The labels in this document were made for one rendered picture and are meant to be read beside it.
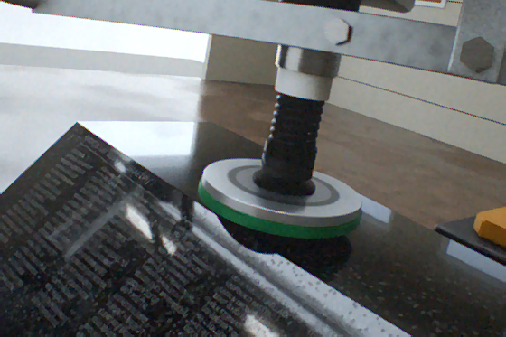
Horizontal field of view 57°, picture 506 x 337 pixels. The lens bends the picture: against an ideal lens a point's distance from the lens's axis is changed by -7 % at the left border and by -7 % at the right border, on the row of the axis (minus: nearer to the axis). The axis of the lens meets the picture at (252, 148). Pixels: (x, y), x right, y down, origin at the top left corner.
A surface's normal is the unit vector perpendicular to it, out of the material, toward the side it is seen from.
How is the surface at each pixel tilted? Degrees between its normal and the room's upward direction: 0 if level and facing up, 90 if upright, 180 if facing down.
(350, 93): 90
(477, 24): 90
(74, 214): 45
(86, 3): 90
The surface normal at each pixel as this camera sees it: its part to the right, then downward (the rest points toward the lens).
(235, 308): -0.40, -0.65
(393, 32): -0.44, 0.15
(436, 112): -0.77, 0.02
